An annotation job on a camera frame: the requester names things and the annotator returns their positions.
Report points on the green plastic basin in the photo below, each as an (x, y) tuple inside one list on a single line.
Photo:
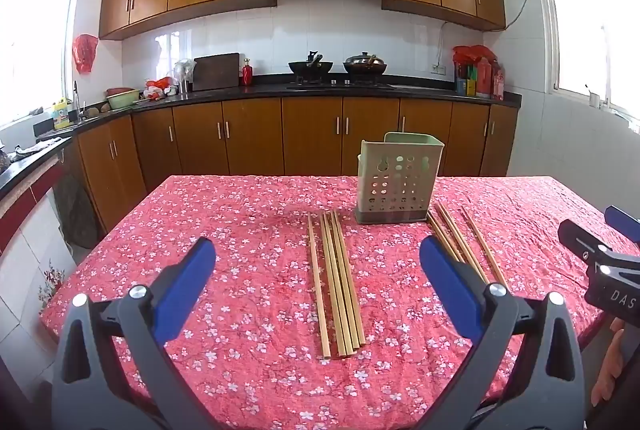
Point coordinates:
[(123, 99)]

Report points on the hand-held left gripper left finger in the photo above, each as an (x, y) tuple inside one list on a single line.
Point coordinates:
[(185, 280)]

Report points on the red bag over condiments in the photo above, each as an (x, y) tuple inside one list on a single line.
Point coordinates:
[(472, 54)]

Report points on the small red bottle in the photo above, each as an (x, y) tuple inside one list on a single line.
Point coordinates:
[(247, 73)]

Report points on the red and white plastic bag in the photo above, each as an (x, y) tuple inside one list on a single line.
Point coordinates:
[(157, 86)]

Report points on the person's right hand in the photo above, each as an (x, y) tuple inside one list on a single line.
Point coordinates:
[(610, 360)]

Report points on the steel faucet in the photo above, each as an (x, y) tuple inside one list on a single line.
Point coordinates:
[(76, 103)]

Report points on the colourful condiment box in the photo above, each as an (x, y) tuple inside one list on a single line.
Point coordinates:
[(466, 83)]

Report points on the red cooking oil bottle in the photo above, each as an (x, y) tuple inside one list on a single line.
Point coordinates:
[(498, 85)]

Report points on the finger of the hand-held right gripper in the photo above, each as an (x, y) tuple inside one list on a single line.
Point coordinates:
[(625, 221), (582, 242)]

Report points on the black gas stove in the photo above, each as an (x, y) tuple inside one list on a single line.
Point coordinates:
[(340, 85)]

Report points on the green perforated utensil holder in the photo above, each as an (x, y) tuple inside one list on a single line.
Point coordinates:
[(400, 190)]

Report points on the white wall socket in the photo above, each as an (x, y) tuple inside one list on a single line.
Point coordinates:
[(438, 70)]

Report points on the dark wooden cutting board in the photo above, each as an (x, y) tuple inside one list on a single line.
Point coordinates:
[(216, 71)]

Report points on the wooden lower kitchen cabinets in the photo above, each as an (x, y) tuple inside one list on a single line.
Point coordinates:
[(310, 135)]

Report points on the dark hanging cloth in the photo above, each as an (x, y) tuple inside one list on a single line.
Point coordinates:
[(75, 210)]

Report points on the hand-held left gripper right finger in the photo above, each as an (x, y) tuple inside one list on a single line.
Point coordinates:
[(450, 285)]

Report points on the wok with steel lid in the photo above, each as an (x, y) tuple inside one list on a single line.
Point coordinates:
[(365, 63)]

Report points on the yellow detergent bottle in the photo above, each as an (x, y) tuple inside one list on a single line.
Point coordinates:
[(62, 115)]

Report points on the white cup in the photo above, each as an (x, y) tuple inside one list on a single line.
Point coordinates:
[(594, 98)]

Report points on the window with white frame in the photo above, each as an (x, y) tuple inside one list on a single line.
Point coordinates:
[(35, 40), (590, 30)]

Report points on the grey rag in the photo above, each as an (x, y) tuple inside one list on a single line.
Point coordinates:
[(37, 148)]

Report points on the red floral tablecloth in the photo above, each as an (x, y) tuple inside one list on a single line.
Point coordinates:
[(250, 260)]

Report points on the black kitchen countertop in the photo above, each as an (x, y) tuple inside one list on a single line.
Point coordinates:
[(225, 91)]

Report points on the hanging red plastic bag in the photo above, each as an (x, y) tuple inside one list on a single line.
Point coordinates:
[(85, 53)]

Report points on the black wok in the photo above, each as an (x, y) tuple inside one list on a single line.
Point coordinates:
[(310, 67)]

